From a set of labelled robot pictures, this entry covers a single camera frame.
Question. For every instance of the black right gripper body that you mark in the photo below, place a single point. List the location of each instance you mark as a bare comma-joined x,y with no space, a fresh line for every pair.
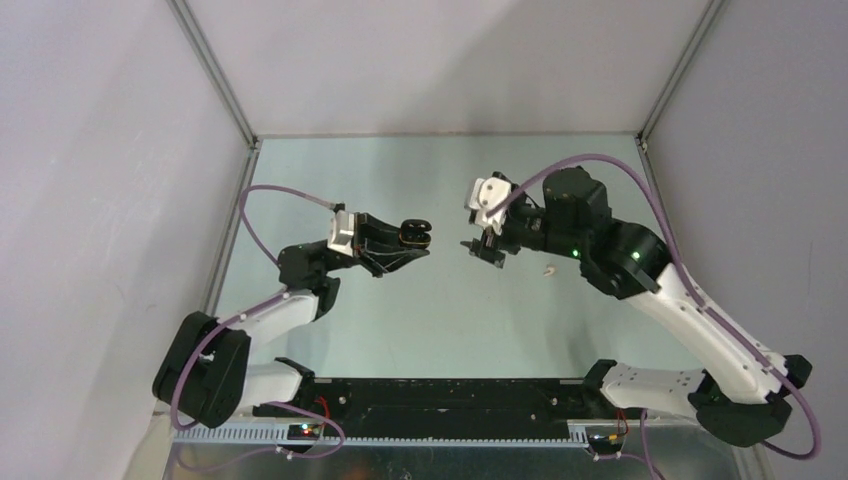
510,238

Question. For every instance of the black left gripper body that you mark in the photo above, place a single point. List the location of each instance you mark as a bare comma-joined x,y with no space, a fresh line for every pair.
359,238

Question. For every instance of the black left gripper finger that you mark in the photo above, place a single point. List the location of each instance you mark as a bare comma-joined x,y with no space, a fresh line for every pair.
385,234
381,259

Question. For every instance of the black earbud charging case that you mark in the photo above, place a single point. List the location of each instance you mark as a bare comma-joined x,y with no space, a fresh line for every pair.
415,233

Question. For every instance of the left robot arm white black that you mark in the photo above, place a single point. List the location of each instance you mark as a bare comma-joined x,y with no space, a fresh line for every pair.
210,373

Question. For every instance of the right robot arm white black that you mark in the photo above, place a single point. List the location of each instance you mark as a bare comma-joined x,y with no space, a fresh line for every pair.
739,393

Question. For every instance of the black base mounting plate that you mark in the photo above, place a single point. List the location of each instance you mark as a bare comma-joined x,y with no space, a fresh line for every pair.
524,408

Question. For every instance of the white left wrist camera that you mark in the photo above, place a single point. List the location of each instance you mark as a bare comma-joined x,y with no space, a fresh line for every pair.
342,233

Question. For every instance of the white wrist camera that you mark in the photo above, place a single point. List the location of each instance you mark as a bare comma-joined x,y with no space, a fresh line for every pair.
485,194
342,233

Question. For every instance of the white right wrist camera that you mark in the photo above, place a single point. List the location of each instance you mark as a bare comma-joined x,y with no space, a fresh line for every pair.
485,194

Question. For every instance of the aluminium frame corner post left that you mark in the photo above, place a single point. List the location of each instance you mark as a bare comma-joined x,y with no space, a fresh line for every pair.
198,41

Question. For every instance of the aluminium frame corner post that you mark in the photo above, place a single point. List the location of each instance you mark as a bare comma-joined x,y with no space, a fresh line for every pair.
699,34
198,41

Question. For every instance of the grey cable duct strip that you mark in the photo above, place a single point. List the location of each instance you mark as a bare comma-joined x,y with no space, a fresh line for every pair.
285,434

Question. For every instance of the aluminium frame corner post right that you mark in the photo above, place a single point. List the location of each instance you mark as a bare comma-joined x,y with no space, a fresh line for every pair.
699,34

